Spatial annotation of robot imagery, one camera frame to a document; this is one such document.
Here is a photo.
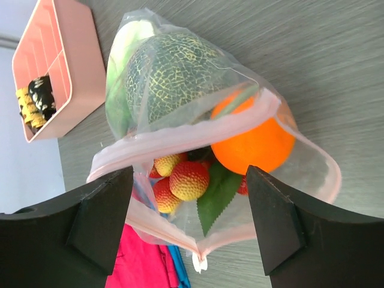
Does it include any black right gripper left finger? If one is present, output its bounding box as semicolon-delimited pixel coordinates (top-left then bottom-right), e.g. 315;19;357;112
1;167;133;287

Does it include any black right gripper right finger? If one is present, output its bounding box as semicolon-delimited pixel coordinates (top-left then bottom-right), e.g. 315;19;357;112
247;166;383;287

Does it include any orange fake orange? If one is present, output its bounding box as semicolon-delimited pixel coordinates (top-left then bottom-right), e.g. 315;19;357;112
209;89;296;175

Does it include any clear zip top bag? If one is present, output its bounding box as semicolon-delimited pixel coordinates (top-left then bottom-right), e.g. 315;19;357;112
87;8;341;272

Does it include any green fake lettuce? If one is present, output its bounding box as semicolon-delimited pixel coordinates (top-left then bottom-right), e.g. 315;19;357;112
105;20;155;139

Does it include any green netted fake melon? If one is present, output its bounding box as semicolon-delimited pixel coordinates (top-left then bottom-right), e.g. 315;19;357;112
125;32;237;124

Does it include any red folded cloth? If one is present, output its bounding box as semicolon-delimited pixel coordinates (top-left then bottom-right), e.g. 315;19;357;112
105;224;179;288

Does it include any blue folded cloth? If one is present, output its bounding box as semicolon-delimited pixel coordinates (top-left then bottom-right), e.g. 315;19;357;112
168;245;191;288

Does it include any red yellow lychee bunch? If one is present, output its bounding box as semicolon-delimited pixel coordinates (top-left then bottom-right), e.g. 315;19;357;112
149;152;248;220

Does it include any yellow spiral item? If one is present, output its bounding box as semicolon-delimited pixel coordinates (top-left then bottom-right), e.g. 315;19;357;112
16;87;46;133

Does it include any black white patterned item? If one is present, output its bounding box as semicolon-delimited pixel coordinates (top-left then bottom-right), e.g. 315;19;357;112
28;75;56;121

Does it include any pink compartment tray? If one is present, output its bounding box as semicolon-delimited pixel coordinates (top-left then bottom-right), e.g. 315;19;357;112
12;1;106;143

